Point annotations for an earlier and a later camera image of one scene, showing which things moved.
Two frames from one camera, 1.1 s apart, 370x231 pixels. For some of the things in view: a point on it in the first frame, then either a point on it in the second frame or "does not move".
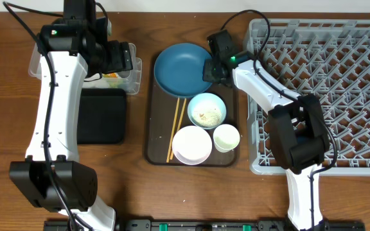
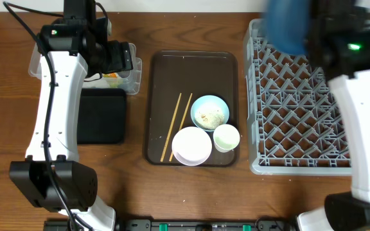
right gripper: [207, 74] to [364, 23]
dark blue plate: [178, 70] to [288, 23]
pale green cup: [226, 138] does not move
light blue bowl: [207, 111] does not move
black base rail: [209, 225] does not move
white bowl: [192, 145] does not move
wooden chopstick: [178, 129] to [183, 120]
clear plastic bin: [130, 79] does not move
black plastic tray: [101, 116] does not move
